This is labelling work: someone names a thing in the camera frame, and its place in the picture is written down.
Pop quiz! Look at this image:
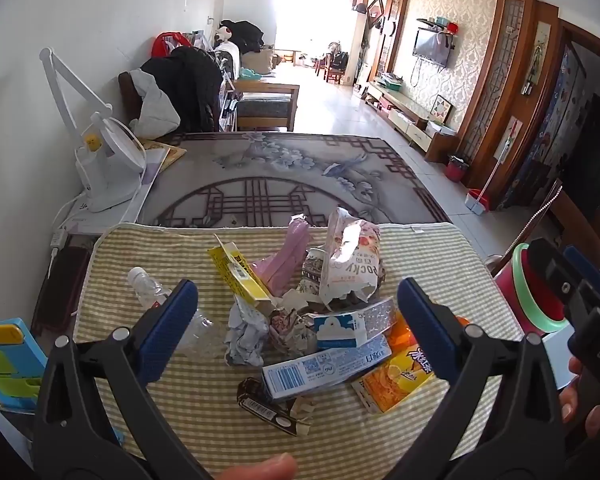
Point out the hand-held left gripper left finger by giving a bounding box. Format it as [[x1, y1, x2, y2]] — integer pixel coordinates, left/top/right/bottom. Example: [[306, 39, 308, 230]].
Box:
[[32, 279, 216, 480]]

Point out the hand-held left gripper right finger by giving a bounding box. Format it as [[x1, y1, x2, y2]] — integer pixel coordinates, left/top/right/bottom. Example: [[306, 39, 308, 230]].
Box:
[[397, 276, 566, 480]]

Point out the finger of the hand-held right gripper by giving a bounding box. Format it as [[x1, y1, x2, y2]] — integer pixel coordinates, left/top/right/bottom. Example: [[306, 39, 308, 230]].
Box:
[[527, 237, 596, 321], [564, 245, 600, 293]]

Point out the orange plastic wrapper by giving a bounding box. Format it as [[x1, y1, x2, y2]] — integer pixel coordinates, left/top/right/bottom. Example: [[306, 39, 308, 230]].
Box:
[[390, 310, 473, 356]]

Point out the red bucket with green rim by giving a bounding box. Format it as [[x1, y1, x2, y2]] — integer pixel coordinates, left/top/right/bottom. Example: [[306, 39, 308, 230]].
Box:
[[495, 242, 576, 336]]

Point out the clear plastic bottle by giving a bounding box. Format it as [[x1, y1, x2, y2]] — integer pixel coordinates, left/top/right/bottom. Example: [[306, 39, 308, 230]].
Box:
[[126, 266, 221, 358]]

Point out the orange juice box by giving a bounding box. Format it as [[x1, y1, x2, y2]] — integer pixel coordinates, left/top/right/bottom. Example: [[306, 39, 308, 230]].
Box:
[[351, 345, 448, 413]]

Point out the foil wrapper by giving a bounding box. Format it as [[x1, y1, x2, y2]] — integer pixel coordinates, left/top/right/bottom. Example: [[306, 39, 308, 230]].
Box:
[[225, 297, 271, 366]]

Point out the yellow cardboard box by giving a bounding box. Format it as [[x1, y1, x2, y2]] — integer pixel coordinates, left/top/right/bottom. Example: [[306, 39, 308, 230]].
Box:
[[207, 241, 276, 316]]

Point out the short blue white box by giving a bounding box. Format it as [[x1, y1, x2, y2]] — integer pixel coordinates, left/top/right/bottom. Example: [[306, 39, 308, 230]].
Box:
[[312, 297, 398, 351]]

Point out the white snack bag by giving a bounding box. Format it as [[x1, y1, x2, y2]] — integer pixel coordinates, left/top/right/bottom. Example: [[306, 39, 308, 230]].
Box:
[[320, 207, 386, 313]]

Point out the long blue white carton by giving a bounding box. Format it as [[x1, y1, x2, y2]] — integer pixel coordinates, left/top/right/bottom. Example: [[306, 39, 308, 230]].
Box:
[[261, 332, 393, 403]]

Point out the patterned wrapper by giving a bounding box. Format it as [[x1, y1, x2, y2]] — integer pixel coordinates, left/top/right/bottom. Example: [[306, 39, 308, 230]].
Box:
[[267, 292, 321, 361]]

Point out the floral paper cup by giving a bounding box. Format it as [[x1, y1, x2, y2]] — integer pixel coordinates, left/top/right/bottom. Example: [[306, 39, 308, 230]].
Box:
[[297, 247, 331, 306]]

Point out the pink plastic bag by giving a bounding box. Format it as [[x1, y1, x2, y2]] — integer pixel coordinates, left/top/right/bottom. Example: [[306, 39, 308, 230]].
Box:
[[252, 215, 313, 296]]

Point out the person's right hand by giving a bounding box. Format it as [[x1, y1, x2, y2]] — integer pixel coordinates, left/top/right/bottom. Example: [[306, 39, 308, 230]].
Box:
[[559, 355, 600, 441]]

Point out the person's left hand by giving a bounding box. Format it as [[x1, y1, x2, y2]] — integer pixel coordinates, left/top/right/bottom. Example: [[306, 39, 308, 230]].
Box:
[[214, 452, 299, 480]]

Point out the carved wooden chair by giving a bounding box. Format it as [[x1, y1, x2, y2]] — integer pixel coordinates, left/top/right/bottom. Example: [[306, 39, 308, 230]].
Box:
[[485, 180, 600, 281]]

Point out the striped yellow mat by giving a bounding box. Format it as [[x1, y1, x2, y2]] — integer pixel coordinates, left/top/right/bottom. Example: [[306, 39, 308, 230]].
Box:
[[72, 222, 526, 480]]

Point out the red dustpan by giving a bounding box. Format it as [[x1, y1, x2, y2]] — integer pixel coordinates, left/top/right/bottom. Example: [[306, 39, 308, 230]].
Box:
[[464, 189, 492, 216]]

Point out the red floor bin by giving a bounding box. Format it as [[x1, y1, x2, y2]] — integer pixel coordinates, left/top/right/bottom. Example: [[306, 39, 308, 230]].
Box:
[[445, 155, 471, 183]]

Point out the white desk lamp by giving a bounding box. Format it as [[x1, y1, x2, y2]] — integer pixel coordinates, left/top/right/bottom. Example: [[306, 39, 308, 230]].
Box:
[[39, 47, 148, 213]]

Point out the yellow book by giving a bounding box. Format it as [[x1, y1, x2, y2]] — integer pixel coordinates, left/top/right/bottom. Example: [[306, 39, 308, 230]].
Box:
[[135, 137, 188, 176]]

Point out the blue plastic toy rack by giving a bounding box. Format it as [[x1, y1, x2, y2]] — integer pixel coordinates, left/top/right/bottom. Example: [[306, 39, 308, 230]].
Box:
[[0, 316, 51, 411]]

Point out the patterned grey table cover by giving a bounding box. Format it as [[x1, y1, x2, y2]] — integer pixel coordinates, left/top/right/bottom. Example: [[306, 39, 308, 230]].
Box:
[[137, 131, 453, 228]]

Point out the long television cabinet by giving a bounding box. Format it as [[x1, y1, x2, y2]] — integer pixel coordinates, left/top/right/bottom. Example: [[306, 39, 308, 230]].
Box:
[[367, 80, 458, 163]]

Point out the grey white garment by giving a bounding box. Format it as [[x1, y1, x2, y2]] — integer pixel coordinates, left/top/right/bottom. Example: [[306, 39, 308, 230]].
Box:
[[128, 67, 181, 138]]

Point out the magazine rack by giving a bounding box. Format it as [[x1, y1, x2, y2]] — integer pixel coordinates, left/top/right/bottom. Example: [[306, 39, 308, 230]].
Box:
[[220, 75, 241, 131]]

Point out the wooden sofa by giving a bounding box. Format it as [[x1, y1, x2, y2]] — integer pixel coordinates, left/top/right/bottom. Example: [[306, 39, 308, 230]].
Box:
[[232, 77, 301, 132]]

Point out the black jacket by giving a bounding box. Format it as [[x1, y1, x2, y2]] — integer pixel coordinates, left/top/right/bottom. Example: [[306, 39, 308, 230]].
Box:
[[140, 46, 226, 133]]

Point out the wooden dining chair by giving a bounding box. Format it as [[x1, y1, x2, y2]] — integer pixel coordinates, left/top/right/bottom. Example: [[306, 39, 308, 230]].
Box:
[[324, 52, 351, 83]]

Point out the red bag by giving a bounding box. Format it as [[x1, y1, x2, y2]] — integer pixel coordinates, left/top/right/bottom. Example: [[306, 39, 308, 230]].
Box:
[[152, 31, 193, 58]]

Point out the black clothes pile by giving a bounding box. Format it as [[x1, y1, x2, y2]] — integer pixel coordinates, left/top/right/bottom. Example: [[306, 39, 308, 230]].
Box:
[[219, 20, 265, 53]]

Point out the wall television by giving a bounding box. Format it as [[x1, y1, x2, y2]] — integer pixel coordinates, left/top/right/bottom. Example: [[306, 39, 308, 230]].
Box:
[[412, 27, 453, 68]]

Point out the wall shelf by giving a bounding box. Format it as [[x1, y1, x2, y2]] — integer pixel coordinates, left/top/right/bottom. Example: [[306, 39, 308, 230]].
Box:
[[417, 16, 461, 36]]

